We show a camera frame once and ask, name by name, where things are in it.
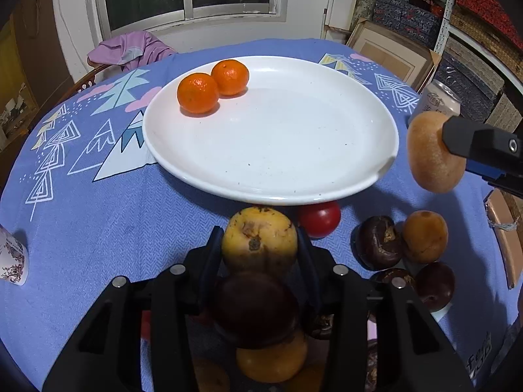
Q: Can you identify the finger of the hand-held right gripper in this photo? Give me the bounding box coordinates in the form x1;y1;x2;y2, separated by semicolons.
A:
440;115;523;199

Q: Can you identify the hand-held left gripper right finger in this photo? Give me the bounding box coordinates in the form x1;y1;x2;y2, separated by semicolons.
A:
296;226;477;392

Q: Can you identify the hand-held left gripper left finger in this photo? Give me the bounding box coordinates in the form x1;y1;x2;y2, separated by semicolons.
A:
43;224;225;392

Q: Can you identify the tan loquat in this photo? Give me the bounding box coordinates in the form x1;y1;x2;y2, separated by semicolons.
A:
221;207;299;274
406;111;467;193
402;210;449;264

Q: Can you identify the dark purple plum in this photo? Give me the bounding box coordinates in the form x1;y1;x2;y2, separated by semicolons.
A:
210;271;301;350
414;262;455;311

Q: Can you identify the white plate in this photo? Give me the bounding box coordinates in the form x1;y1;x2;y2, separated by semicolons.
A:
142;55;399;206

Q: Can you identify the white beverage can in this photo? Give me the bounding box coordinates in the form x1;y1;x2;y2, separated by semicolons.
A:
409;79;462;129

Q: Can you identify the stack of patterned boxes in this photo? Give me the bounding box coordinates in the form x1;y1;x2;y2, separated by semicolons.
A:
372;0;523;133

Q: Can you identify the flat cardboard box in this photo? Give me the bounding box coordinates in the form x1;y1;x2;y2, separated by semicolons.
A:
345;18;442;90

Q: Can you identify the orange mandarin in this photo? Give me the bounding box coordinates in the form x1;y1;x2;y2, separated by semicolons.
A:
211;59;250;97
177;73;220;115

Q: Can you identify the white printed paper cup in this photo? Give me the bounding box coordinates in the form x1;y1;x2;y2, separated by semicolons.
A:
0;224;30;287

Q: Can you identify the wooden chair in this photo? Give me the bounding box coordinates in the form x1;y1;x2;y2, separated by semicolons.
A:
67;63;111;99

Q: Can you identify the purple cloth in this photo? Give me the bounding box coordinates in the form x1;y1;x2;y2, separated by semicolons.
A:
87;30;177;72

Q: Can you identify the wooden cabinet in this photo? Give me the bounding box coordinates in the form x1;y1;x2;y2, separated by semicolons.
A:
0;0;74;160

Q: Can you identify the white slotted shelf post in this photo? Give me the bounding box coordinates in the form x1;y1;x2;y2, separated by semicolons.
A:
434;0;458;54

